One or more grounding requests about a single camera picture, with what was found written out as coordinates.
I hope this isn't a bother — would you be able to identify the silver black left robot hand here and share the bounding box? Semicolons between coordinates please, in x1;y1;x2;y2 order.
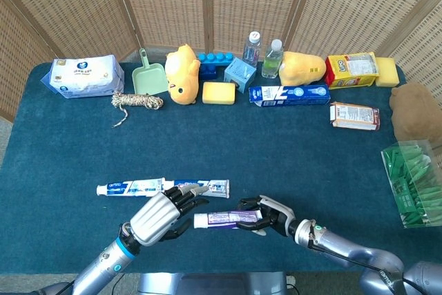
129;184;211;248

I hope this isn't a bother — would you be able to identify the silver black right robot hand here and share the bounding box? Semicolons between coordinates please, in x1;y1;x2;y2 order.
236;194;297;238

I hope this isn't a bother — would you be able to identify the short purple toothpaste tube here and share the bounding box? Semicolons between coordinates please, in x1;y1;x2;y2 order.
193;209;265;230

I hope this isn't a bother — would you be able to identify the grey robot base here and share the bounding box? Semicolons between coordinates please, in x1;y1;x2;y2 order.
137;272;289;295

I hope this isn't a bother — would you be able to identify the blue white toothpaste tube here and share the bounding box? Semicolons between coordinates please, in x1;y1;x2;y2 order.
96;177;166;198

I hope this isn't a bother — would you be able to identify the Crest toothpaste tube red logo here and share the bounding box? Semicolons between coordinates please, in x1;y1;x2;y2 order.
162;178;231;200

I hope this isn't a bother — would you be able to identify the blue toothpaste carton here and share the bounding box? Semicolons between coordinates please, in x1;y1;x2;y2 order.
248;84;332;108

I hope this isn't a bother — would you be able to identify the teal table cloth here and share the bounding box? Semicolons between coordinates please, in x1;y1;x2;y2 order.
0;61;442;275

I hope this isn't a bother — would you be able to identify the orange brown small carton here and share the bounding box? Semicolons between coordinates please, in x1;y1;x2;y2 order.
329;102;381;131

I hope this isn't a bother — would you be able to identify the yellow cleaning sponge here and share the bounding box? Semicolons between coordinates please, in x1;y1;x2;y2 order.
202;81;237;105
374;57;401;88

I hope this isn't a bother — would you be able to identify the clear box of green packets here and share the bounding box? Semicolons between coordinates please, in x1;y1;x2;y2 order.
380;139;442;229

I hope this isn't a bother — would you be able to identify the green plastic dustpan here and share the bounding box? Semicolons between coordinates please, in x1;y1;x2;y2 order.
132;48;169;96

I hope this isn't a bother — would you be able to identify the yellow duck plush with face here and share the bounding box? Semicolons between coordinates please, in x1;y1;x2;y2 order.
164;44;202;106

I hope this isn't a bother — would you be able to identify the light blue small box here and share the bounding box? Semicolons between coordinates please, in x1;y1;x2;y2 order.
224;57;258;94

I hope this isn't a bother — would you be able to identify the yellow plush with tag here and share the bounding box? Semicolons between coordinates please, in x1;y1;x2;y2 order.
278;50;327;86

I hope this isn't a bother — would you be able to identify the clear bottle green label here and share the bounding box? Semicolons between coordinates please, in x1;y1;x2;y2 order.
261;39;285;79

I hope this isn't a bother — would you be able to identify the white tissue pack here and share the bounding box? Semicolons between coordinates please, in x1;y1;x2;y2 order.
40;54;126;99

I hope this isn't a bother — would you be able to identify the yellow red snack box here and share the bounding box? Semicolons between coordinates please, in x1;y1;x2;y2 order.
325;51;380;89

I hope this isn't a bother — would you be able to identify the blue toy building block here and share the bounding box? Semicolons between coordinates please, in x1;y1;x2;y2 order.
197;52;235;81

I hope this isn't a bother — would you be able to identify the clear bottle pink label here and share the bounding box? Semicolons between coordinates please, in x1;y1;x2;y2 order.
242;30;262;68

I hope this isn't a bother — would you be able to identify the brown plush toy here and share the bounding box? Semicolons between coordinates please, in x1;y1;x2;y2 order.
389;83;442;144

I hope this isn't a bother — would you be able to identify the black cable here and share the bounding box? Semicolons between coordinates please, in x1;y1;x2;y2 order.
112;273;127;295

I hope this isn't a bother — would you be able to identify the coiled beige rope bundle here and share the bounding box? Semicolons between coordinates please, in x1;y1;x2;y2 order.
110;92;164;128

